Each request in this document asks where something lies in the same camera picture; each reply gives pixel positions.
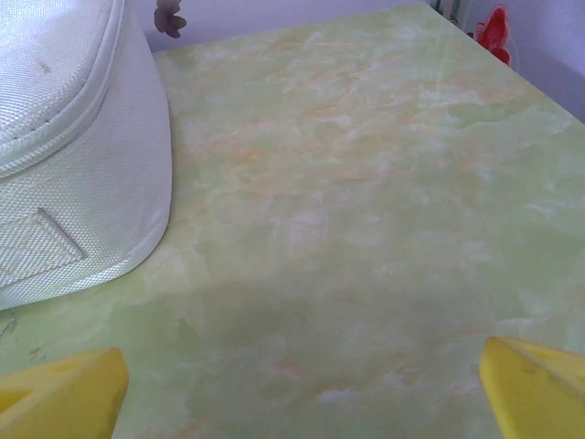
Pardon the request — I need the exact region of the white fabric zip case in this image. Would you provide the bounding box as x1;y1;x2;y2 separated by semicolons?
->
0;0;174;313

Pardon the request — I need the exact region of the aluminium corner post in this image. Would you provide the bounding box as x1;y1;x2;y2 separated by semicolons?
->
431;0;474;37

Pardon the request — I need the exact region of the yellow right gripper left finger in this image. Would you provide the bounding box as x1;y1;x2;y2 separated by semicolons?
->
0;346;131;439

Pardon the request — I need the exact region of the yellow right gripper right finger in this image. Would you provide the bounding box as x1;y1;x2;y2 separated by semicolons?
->
478;337;585;439

